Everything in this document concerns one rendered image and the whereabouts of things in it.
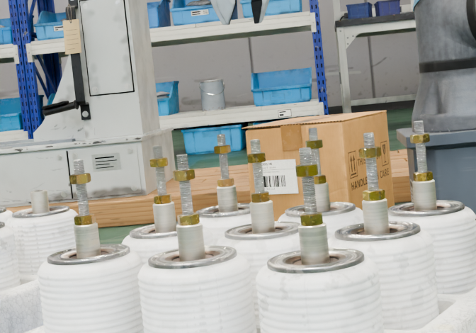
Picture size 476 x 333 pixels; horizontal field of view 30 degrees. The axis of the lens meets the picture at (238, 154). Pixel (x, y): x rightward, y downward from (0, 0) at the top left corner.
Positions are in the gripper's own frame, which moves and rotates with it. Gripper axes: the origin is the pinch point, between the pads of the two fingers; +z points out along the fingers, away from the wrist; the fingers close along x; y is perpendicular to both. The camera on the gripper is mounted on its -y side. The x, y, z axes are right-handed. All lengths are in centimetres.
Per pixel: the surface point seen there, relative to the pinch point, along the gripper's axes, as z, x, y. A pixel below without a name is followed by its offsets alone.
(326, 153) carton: 23, -79, 69
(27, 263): 27, 5, 42
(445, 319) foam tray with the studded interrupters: 28.4, -3.8, -17.0
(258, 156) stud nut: 13.9, 0.5, -0.2
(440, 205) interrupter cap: 21.1, -16.7, -7.6
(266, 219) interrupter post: 20.0, 0.4, -0.4
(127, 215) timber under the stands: 43, -90, 168
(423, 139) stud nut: 14.1, -14.3, -8.0
